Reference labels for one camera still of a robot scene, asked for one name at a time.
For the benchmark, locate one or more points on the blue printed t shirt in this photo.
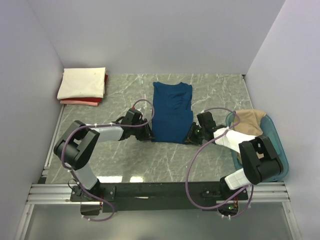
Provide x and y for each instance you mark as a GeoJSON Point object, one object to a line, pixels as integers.
{"type": "Point", "coordinates": [173, 116]}

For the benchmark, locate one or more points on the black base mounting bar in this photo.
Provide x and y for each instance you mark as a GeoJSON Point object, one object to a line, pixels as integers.
{"type": "Point", "coordinates": [144, 196]}

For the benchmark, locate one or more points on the folded cream t shirt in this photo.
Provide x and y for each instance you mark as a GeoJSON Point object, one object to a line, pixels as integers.
{"type": "Point", "coordinates": [82, 83]}

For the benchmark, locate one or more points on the teal plastic bin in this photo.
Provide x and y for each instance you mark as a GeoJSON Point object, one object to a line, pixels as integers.
{"type": "Point", "coordinates": [269, 129]}

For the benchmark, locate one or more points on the wrist white camera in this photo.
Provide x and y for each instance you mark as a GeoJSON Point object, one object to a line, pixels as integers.
{"type": "Point", "coordinates": [142, 110]}
{"type": "Point", "coordinates": [202, 118]}

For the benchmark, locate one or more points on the tan t shirt in bin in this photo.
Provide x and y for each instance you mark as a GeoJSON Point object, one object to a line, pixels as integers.
{"type": "Point", "coordinates": [250, 121]}

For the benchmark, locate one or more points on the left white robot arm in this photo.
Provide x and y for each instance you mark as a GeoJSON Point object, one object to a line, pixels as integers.
{"type": "Point", "coordinates": [75, 147]}

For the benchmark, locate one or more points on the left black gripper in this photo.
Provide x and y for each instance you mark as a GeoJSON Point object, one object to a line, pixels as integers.
{"type": "Point", "coordinates": [147, 134]}

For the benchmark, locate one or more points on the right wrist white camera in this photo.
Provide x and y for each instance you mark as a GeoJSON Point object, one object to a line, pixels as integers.
{"type": "Point", "coordinates": [202, 118]}

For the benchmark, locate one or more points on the folded pink t shirt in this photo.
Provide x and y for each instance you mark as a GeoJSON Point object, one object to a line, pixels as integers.
{"type": "Point", "coordinates": [79, 102]}

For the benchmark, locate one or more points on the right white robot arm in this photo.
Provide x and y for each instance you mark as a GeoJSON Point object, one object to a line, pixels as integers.
{"type": "Point", "coordinates": [260, 160]}

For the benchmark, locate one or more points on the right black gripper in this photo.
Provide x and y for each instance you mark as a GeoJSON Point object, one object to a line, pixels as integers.
{"type": "Point", "coordinates": [190, 137]}

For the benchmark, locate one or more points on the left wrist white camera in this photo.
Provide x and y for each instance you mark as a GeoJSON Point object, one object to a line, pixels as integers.
{"type": "Point", "coordinates": [142, 110]}

